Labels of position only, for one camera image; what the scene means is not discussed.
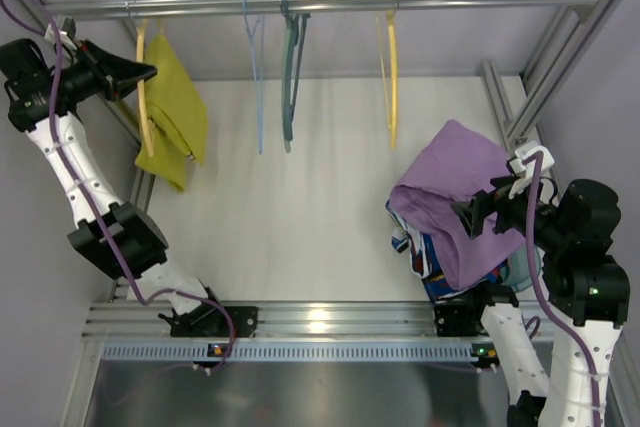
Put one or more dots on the dark green hanger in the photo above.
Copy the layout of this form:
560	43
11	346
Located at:
295	36

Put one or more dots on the slotted cable duct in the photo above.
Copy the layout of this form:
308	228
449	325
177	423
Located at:
276	351

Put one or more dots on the yellow-green trousers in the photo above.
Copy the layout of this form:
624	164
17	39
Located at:
177	114

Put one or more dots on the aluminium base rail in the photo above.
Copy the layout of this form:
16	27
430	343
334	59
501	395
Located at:
294	321

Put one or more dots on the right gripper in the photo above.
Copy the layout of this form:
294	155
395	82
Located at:
480	212

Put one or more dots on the right aluminium frame post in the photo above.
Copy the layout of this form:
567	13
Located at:
556	55

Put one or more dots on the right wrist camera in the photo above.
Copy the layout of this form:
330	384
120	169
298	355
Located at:
522	162

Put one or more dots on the cream plastic hanger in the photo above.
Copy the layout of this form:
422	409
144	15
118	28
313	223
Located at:
144	121

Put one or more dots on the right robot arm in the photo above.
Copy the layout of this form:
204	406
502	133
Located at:
584	293

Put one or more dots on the aluminium hanging rail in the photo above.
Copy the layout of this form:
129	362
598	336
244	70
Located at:
94	10

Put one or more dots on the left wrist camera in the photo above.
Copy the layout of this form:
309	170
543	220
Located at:
65	27

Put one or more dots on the yellow plastic hanger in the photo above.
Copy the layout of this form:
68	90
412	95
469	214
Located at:
389	69

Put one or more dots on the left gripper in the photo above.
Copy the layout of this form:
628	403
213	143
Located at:
100	73

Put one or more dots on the colourful printed garment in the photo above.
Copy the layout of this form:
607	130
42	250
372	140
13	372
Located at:
423	260

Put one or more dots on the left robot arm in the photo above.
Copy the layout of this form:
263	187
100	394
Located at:
114	235

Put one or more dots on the purple garment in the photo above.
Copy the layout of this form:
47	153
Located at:
454	166

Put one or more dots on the light blue wire hanger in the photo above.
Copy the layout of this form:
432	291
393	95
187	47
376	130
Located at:
256	35

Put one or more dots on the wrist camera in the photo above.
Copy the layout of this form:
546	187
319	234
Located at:
522	162
65	27

